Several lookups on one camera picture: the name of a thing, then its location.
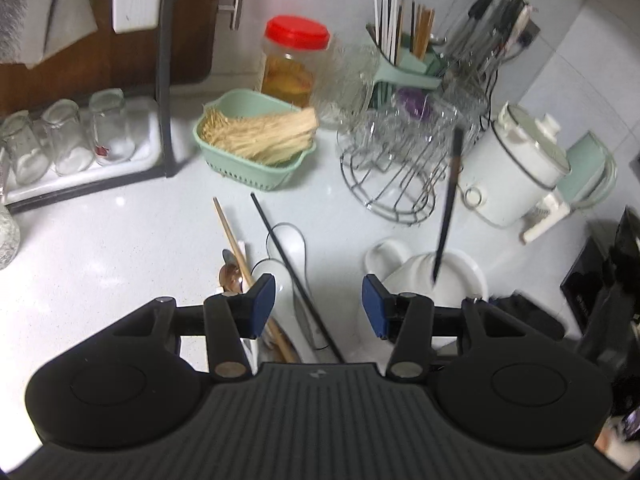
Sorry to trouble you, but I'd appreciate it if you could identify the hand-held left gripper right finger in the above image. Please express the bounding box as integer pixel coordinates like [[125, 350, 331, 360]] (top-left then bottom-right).
[[361, 274, 531, 380]]

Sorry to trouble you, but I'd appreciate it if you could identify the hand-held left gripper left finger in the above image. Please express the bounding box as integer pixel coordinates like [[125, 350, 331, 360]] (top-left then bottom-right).
[[107, 273, 277, 381]]

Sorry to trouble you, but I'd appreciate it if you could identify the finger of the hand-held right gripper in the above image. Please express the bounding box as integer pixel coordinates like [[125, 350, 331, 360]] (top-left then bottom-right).
[[492, 294, 568, 343]]

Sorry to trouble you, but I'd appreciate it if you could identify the white spoon with black rim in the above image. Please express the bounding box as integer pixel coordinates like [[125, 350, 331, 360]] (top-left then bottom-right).
[[267, 222, 331, 352], [248, 258, 301, 348]]

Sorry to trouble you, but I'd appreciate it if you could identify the white ceramic jar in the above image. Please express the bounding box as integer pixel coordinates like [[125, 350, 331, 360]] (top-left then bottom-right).
[[364, 239, 489, 356]]

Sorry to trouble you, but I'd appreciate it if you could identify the copper-coloured metal spoon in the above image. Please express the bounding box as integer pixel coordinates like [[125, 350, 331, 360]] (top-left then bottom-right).
[[218, 262, 247, 295]]

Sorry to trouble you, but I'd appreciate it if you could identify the thin black chopstick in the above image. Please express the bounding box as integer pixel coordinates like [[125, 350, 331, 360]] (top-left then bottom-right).
[[250, 193, 346, 363]]

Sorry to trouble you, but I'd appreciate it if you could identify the wooden chopstick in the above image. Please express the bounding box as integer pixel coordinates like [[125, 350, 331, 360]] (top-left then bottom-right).
[[212, 196, 302, 364]]

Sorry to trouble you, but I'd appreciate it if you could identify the black chopstick with brown band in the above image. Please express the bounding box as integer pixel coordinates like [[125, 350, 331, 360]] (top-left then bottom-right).
[[431, 126, 465, 283]]

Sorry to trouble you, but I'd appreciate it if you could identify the row of hanging kitchen utensils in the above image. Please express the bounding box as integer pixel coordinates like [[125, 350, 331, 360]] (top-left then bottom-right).
[[445, 0, 538, 81]]

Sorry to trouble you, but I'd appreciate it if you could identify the green electric kettle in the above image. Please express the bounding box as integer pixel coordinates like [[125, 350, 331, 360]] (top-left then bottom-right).
[[555, 131, 618, 211]]

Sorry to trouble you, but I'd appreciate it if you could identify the green plastic basket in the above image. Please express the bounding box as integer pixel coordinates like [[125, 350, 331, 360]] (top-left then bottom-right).
[[192, 88, 318, 192]]

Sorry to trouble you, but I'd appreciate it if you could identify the bundle of pale dried sticks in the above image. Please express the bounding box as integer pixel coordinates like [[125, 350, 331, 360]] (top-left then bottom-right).
[[200, 106, 321, 166]]

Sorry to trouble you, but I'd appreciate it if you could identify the cut glass goblet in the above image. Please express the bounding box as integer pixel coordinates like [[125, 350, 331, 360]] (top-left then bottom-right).
[[345, 95, 416, 161], [420, 85, 488, 156]]

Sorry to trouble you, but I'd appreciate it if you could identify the purple lidded cup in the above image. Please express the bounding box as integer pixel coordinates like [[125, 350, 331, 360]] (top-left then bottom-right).
[[397, 87, 433, 123]]

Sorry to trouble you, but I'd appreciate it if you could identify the white drip tray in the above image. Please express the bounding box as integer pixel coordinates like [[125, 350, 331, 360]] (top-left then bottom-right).
[[0, 96, 173, 206]]

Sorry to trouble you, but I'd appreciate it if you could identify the textured glass pitcher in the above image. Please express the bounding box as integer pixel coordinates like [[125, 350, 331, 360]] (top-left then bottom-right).
[[312, 40, 381, 128]]

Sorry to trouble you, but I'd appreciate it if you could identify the green cutlery holder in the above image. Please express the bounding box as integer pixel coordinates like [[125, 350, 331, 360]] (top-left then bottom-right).
[[365, 22, 451, 111]]

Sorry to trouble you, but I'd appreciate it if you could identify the clear glass tumbler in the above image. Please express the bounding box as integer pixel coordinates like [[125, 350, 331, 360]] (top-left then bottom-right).
[[89, 88, 137, 166], [40, 99, 96, 177], [0, 110, 48, 186]]

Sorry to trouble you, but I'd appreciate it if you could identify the textured glass mug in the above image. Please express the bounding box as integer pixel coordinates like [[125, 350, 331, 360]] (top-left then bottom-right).
[[0, 203, 21, 271]]

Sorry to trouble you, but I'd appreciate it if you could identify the plastic jar with red lid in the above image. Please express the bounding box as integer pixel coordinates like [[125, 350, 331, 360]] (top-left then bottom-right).
[[260, 15, 332, 110]]

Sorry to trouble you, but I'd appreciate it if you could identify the bunch of assorted chopsticks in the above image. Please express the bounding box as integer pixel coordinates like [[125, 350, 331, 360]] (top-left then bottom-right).
[[372, 0, 437, 68]]

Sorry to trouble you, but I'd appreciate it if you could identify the wooden cutting board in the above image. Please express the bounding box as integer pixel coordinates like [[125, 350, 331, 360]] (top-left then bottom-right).
[[0, 0, 246, 116]]

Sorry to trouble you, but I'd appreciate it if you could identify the white cloth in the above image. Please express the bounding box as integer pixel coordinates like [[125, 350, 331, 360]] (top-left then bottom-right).
[[25, 0, 99, 70]]

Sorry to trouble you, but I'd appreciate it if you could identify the grey textured cloth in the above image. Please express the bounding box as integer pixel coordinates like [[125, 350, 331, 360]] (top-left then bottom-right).
[[0, 0, 33, 53]]

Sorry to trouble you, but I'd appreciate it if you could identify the wire glass rack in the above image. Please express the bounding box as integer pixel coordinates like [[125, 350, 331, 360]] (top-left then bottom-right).
[[337, 80, 493, 223]]

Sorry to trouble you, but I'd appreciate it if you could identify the black dish rack frame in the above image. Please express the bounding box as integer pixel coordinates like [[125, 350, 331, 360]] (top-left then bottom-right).
[[0, 0, 181, 213]]

